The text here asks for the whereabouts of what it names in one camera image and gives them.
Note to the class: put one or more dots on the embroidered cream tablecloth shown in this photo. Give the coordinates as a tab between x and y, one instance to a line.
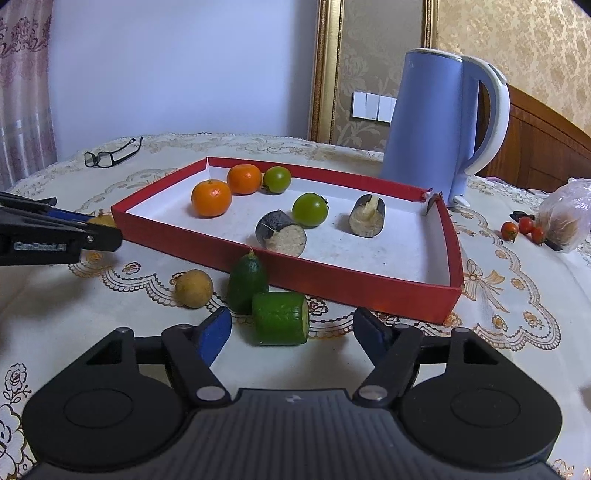
508	300

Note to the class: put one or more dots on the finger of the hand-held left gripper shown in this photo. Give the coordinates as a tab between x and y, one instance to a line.
69	215
55	242

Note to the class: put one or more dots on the cut eggplant piece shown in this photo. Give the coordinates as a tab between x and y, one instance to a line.
280	233
367	216

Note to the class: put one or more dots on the patterned curtain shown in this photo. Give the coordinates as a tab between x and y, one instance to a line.
23	92

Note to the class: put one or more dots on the cut green cucumber piece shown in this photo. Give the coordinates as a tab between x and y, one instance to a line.
277	318

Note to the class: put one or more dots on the gold framed wall panel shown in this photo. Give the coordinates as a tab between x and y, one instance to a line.
325	69

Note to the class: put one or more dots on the blue electric kettle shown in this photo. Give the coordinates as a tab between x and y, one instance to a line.
429	124

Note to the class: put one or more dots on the red cherry tomato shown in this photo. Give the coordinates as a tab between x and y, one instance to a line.
509	230
538	234
525	225

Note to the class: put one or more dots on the orange mandarin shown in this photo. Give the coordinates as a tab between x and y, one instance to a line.
244	179
211	198

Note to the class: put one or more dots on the large green tomato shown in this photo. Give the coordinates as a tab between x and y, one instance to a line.
309	210

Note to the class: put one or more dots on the yellow longan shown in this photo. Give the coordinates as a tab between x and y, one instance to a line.
102	220
194	288

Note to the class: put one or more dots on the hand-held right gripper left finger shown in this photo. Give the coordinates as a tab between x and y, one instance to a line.
214	334

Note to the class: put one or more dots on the red cardboard box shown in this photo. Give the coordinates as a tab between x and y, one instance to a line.
392	249

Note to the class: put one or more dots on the black eyeglasses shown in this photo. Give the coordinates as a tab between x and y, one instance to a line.
111	156

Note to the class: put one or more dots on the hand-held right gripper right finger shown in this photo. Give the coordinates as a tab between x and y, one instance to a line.
369	334

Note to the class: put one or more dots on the white wall switch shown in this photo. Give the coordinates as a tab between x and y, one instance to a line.
371	106

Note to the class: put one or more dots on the clear plastic bag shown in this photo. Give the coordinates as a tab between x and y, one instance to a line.
565	214

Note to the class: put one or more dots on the wooden headboard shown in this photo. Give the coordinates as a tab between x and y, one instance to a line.
545	147

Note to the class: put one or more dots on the small green tomato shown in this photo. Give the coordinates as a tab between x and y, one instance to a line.
277	179

